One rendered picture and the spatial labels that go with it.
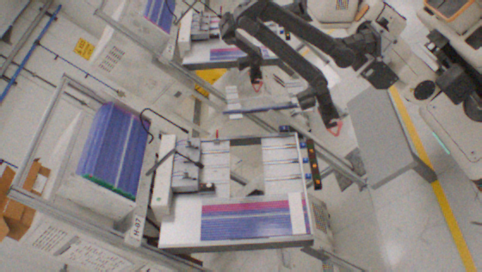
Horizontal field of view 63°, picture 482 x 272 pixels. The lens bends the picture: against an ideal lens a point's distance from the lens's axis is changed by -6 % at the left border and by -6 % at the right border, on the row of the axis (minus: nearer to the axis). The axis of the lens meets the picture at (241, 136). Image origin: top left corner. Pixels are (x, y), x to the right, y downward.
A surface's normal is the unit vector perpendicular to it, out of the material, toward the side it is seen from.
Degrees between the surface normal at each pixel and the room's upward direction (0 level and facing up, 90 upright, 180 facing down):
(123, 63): 90
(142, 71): 90
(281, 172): 43
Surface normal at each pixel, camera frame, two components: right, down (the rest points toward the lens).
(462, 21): 0.15, 0.62
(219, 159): -0.07, -0.72
